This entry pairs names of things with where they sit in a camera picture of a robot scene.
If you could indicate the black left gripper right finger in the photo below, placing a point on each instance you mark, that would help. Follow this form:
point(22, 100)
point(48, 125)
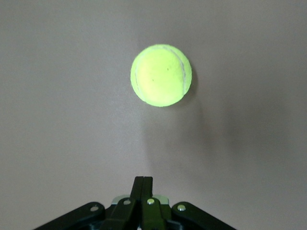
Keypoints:
point(148, 189)

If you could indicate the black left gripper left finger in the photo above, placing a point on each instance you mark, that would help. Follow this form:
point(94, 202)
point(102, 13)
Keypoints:
point(138, 189)

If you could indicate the yellow-green tennis ball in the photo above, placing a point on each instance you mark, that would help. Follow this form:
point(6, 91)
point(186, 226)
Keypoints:
point(160, 75)

